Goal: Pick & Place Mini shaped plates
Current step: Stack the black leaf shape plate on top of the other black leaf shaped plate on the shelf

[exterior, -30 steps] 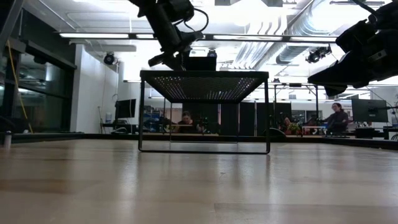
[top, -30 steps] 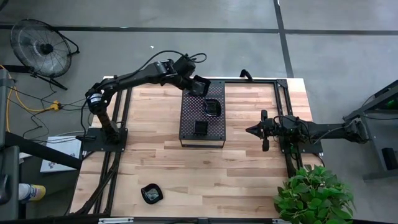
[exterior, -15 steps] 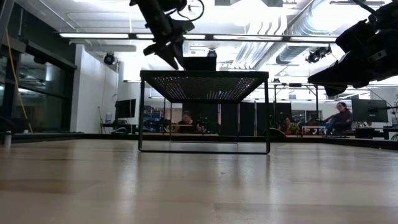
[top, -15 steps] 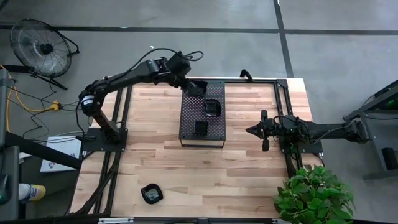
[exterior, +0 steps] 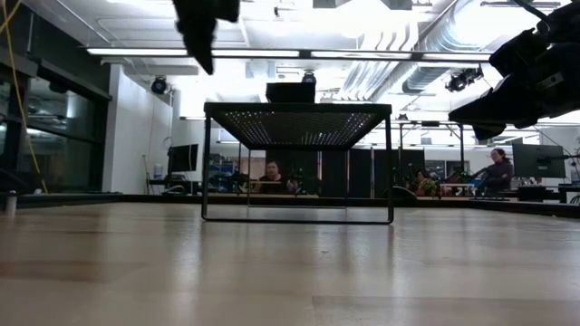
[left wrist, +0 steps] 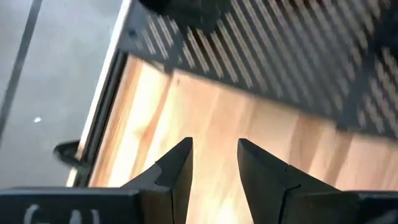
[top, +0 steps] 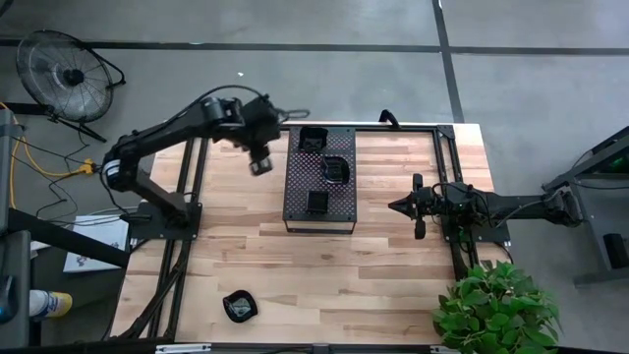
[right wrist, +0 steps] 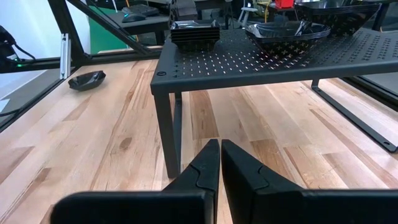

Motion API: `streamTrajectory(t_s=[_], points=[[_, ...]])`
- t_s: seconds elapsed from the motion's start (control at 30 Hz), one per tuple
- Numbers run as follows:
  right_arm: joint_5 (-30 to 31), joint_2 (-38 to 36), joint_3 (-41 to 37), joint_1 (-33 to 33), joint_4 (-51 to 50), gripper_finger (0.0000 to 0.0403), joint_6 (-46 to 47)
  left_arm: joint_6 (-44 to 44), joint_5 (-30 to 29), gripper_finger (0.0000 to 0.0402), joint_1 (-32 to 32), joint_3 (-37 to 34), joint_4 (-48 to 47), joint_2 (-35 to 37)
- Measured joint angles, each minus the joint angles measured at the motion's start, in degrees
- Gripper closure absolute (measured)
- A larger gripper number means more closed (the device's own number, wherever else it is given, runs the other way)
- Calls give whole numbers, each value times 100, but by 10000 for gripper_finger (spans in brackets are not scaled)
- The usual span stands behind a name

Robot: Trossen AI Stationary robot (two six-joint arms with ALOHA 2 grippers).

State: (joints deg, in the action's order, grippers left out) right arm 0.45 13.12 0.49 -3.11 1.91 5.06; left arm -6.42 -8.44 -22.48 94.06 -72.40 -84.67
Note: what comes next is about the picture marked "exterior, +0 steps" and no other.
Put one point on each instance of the black computer monitor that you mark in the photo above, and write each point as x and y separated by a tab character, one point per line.
539	160
183	157

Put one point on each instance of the black ceiling spot lamp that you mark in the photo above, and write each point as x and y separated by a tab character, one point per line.
309	77
159	85

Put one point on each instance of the person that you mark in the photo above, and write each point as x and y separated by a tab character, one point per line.
420	180
273	177
498	174

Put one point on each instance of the black perforated metal rack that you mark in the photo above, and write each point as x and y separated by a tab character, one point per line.
299	108

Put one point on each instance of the black aluminium table frame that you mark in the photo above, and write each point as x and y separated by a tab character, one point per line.
544	207

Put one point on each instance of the small grey cylinder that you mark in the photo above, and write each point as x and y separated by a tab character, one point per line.
10	204

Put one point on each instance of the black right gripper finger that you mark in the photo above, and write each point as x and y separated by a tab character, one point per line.
485	108
487	131

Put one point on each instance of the long linear ceiling light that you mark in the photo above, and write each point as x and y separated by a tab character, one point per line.
136	52

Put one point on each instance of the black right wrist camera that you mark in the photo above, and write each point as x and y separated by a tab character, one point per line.
521	49

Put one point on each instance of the black metal gantry frame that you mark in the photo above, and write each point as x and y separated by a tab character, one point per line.
461	149

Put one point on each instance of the black partition screen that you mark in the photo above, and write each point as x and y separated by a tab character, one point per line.
362	172

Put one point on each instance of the white plastic jug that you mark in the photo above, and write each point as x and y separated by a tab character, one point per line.
158	171

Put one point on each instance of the silver ventilation duct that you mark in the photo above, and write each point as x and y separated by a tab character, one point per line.
421	78

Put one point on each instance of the small black cup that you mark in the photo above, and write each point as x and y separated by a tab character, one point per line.
290	88

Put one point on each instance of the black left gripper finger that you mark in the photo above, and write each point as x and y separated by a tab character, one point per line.
192	36
209	41

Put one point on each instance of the black track light cluster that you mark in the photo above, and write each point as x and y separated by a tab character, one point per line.
463	78

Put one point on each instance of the small potted plant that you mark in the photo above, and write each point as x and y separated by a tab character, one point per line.
429	185

